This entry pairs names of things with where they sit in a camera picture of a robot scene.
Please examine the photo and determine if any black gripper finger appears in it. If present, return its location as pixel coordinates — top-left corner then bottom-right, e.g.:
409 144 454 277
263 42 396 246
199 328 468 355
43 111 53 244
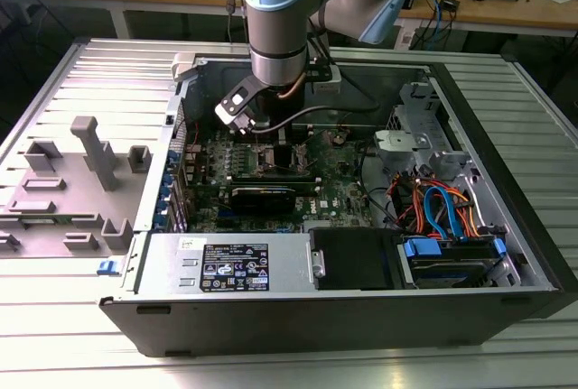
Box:
273 144 295 170

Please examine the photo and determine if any metal socket cover frame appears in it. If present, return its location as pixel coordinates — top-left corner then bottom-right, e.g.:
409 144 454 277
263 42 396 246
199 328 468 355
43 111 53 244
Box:
295 130 339 170

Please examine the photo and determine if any CPU socket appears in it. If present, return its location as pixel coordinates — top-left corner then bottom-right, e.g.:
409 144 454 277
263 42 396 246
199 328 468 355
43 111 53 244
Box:
257 140 313 176

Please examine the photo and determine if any black drive bay cover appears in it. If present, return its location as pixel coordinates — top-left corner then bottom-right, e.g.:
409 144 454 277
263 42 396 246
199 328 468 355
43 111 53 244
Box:
309 228 403 292

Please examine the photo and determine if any black graphics card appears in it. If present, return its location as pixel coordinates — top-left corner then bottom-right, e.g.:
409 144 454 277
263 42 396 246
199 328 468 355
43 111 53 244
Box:
228 185 298 218

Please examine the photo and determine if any green motherboard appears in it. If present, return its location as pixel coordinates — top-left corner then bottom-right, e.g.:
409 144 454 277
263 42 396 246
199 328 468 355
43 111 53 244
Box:
184 125 394 235

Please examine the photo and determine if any silver metal latch plate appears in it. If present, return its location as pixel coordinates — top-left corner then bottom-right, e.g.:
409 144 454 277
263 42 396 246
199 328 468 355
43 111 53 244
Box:
306 248 326 278

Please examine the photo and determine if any blue expansion card retainer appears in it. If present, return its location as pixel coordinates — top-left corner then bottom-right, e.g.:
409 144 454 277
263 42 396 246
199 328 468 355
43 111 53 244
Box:
152 149 182 233

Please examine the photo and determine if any silver metal disk cage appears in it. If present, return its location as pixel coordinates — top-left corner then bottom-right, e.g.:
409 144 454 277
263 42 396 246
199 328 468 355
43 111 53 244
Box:
372 81 480 182

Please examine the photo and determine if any silver power supply unit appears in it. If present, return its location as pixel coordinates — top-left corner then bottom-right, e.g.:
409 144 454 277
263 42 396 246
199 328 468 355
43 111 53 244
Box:
135 230 317 295

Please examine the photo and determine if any black open PC case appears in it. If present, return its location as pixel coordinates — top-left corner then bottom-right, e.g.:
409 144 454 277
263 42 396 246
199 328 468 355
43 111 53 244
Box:
98 52 578 358

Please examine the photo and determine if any hard disk in blue carrier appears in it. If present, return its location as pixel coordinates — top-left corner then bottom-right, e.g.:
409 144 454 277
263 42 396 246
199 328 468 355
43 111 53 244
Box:
396 235 507 291

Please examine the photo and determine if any grey plastic parts rack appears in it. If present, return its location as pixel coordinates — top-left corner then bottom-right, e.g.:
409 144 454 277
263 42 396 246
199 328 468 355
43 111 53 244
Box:
0 116 153 260

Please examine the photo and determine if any brown cable loop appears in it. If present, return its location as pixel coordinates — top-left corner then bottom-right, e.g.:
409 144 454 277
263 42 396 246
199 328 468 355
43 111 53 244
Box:
275 73 304 102

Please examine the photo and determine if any black camera cable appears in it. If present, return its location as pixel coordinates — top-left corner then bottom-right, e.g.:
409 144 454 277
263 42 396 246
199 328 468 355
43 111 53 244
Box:
249 66 381 133

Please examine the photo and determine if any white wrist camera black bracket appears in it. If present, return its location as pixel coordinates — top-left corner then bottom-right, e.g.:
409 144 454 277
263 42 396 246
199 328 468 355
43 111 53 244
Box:
213 73 258 135

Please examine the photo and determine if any small grey wrist camera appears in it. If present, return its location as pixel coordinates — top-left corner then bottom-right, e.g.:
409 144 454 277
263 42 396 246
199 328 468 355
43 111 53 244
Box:
309 61 343 95

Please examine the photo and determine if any black wire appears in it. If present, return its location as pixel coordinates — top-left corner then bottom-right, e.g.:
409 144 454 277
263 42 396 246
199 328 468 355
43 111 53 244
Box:
358 138 403 232

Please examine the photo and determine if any orange red wire bundle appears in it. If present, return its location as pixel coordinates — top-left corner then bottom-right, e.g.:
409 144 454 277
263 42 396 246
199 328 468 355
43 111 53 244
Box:
387 171 493 239

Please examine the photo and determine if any blue flat data wire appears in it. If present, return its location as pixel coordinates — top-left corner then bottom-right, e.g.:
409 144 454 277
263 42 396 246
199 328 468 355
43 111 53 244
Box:
424 185 466 241

